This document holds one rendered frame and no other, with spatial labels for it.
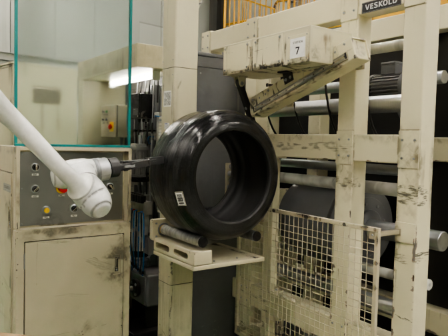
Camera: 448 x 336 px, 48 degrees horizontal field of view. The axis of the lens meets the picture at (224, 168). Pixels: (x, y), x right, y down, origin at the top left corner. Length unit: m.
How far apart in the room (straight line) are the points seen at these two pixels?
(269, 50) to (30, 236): 1.34
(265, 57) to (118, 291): 1.34
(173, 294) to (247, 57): 1.17
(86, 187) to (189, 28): 1.06
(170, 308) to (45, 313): 0.57
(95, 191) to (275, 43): 1.01
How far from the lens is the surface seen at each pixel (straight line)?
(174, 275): 2.49
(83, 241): 2.52
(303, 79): 2.27
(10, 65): 5.62
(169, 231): 2.29
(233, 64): 2.47
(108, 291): 2.63
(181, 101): 2.42
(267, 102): 2.44
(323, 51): 2.13
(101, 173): 1.92
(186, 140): 2.02
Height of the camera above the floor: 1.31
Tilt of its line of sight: 3 degrees down
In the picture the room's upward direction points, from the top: 1 degrees clockwise
